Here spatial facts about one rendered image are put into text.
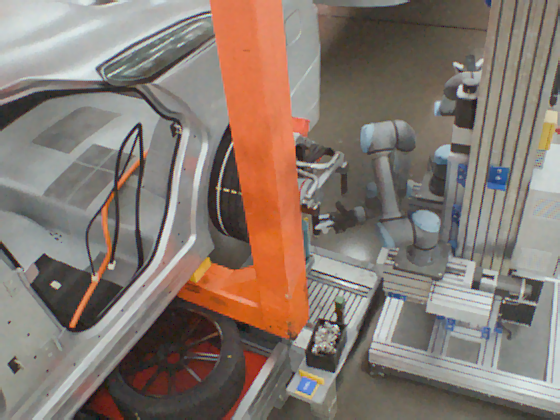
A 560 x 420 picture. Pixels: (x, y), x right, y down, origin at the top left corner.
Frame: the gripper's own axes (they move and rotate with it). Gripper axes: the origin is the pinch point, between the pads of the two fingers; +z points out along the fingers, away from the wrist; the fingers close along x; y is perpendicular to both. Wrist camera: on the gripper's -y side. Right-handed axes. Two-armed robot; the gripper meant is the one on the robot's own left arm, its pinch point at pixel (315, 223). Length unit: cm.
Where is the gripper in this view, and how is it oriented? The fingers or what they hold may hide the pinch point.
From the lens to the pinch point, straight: 285.5
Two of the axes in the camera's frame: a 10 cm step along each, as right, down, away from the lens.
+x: -3.0, -6.1, 7.3
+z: -9.5, 2.6, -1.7
